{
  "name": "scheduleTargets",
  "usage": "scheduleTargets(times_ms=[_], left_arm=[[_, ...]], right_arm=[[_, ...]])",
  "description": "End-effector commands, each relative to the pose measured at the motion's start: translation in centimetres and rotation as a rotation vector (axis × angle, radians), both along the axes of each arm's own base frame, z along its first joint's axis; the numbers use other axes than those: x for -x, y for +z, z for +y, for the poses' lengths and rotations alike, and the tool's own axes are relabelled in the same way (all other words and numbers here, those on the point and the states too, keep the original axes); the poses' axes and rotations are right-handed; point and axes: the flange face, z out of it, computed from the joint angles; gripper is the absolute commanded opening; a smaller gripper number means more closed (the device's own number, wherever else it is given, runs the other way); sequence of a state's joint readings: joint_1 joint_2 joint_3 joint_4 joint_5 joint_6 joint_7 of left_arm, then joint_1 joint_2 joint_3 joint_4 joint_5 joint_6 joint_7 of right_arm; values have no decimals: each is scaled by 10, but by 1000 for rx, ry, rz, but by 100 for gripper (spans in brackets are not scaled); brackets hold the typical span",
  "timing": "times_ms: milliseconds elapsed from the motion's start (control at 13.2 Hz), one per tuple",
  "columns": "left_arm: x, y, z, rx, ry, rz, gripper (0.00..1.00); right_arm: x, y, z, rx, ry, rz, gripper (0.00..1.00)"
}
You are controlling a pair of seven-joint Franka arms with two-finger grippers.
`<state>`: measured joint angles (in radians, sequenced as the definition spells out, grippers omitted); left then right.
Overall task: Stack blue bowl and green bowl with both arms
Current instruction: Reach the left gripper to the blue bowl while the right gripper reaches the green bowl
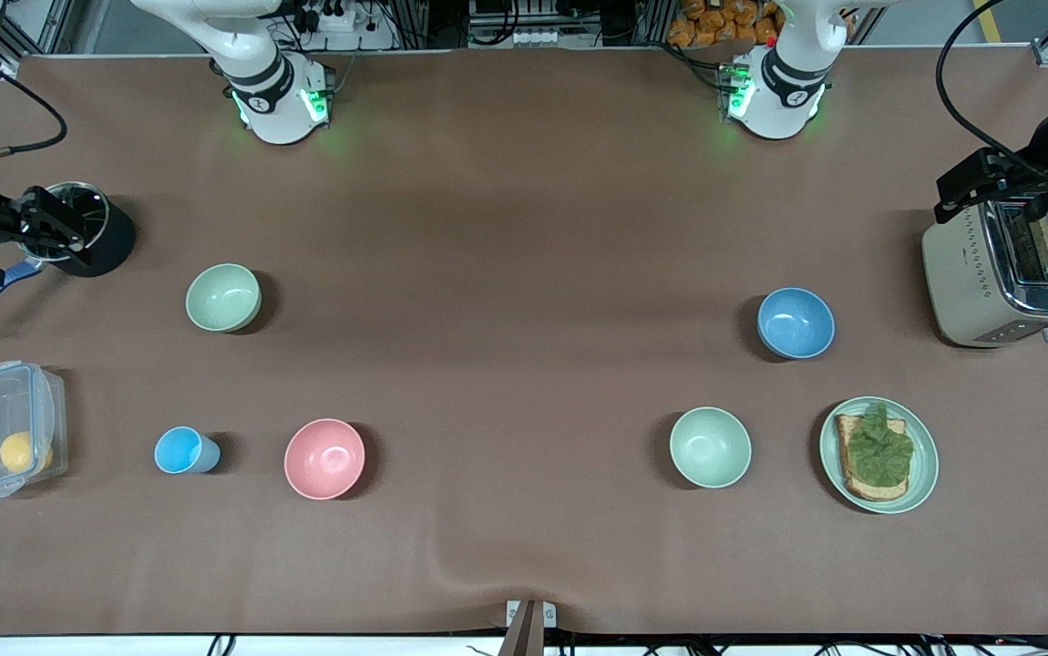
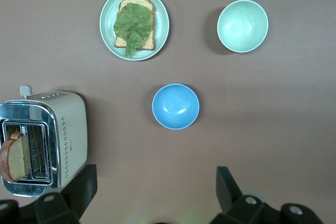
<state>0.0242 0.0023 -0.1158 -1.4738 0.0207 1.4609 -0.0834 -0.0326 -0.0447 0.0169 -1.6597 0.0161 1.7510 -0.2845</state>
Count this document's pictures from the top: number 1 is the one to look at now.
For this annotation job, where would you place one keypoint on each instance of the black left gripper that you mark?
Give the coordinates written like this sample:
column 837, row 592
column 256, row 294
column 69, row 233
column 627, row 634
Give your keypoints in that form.
column 1042, row 150

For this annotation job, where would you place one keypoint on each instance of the light green bowl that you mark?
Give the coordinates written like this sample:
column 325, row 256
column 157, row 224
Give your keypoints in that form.
column 710, row 446
column 223, row 299

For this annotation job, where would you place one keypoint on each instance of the blue bowl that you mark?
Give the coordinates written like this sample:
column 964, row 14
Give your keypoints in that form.
column 796, row 321

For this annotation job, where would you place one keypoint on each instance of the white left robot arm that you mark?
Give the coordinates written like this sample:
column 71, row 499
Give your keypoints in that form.
column 784, row 91

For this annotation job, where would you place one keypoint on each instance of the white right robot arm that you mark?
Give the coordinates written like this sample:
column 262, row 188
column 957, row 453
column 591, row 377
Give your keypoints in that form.
column 273, row 100

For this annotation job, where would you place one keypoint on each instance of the pink bowl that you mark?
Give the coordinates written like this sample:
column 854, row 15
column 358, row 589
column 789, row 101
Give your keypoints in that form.
column 324, row 458

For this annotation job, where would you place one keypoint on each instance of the glass lid blue knob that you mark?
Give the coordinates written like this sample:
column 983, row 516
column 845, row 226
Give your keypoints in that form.
column 94, row 208

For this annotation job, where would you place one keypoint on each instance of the beige chrome toaster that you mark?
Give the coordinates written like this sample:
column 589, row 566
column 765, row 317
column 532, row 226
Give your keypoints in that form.
column 961, row 282

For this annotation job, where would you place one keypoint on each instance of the yellow lemon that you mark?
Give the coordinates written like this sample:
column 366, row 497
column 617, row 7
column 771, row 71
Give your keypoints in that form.
column 18, row 452

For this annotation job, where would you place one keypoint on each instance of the blue cup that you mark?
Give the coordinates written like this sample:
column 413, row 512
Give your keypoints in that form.
column 179, row 450

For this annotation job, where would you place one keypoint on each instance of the green lettuce leaf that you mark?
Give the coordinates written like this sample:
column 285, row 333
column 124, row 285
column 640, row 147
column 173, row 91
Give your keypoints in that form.
column 879, row 451

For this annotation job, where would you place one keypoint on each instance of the light green plate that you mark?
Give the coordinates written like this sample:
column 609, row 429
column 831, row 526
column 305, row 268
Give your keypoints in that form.
column 925, row 465

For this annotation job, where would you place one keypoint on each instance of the bag of orange snacks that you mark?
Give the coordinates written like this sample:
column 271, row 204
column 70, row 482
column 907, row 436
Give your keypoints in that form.
column 715, row 23

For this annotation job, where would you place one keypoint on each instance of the brown bread slice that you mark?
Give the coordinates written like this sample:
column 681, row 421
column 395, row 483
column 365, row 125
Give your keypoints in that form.
column 866, row 492

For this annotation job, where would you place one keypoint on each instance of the white power strip with plugs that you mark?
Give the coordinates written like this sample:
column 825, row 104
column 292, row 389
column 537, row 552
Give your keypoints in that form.
column 342, row 23

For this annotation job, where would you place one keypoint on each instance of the brown table mat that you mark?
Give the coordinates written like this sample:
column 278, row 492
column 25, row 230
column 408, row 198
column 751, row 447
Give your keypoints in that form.
column 524, row 364

